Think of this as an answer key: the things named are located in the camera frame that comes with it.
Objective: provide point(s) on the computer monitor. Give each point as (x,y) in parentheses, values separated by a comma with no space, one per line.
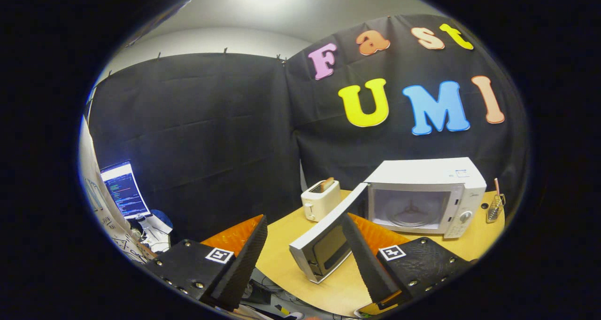
(123,191)

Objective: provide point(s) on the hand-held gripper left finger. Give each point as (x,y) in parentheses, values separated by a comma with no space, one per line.
(244,263)

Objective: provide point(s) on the white toaster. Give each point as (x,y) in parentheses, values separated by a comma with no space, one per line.
(319,203)

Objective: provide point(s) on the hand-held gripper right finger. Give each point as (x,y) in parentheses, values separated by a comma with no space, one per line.
(366,263)

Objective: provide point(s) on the white microwave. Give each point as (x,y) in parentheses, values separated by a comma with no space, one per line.
(422,172)

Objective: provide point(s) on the white and blue device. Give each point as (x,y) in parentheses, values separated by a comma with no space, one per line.
(157,228)

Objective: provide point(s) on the pink striped straw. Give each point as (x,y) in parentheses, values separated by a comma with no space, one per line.
(496,186)

